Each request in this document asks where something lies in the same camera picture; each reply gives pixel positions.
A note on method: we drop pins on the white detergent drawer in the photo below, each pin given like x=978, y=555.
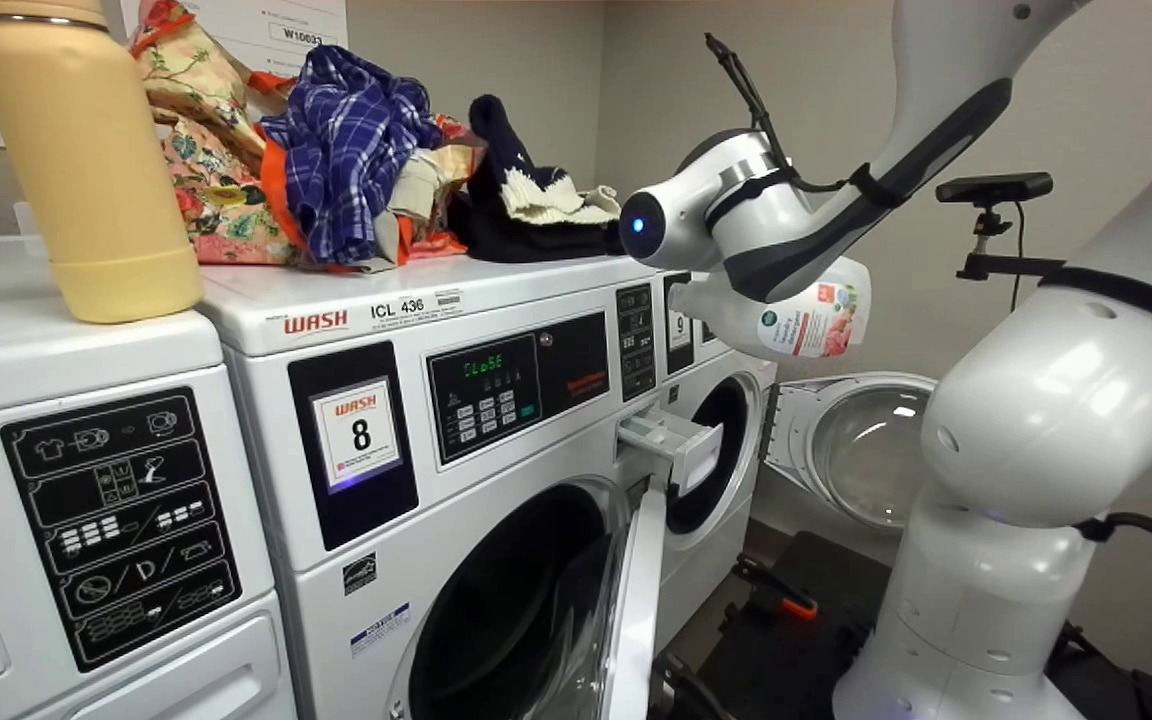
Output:
x=669, y=445

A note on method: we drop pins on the black stereo camera on mount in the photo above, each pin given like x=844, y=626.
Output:
x=996, y=184

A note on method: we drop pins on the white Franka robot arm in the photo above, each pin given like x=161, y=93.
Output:
x=1069, y=402

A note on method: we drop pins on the orange and black clamp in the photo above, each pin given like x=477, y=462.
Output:
x=796, y=610

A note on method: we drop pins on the white wall instruction sign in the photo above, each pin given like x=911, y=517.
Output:
x=281, y=25

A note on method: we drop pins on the yellow insulated water bottle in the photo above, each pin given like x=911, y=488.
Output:
x=82, y=175

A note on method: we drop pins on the navy and cream knit sweater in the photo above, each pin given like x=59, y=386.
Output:
x=508, y=226

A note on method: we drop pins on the white washing machine unnumbered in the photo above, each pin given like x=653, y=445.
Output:
x=19, y=402

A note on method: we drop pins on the orange floral fabric bag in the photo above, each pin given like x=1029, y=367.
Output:
x=208, y=184

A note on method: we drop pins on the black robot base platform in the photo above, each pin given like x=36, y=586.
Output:
x=763, y=665

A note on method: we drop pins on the white open washer door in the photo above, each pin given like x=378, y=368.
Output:
x=638, y=602
x=868, y=452

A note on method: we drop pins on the white washing machine number 9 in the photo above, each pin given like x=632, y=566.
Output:
x=698, y=566

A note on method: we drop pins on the white washing machine number 8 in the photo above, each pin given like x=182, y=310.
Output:
x=336, y=626

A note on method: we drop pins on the blue plaid cloth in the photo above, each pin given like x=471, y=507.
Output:
x=350, y=145

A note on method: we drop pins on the beige and orange cloth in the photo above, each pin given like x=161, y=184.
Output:
x=423, y=180

